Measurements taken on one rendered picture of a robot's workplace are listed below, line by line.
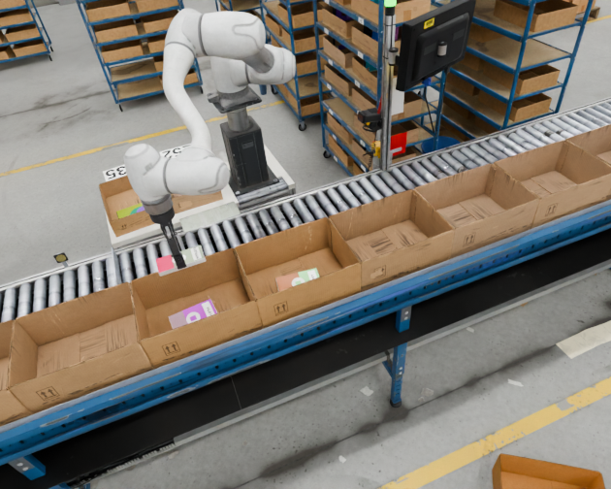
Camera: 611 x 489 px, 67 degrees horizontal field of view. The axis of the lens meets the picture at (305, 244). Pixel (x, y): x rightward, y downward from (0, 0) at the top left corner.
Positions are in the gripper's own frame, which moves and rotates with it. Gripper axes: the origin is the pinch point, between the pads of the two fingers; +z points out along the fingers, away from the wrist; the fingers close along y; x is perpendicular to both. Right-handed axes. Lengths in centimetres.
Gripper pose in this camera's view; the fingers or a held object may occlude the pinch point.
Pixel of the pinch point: (177, 253)
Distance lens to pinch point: 162.3
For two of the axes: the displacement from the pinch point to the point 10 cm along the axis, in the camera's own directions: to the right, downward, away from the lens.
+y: -3.7, -6.1, 7.0
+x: -9.3, 3.1, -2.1
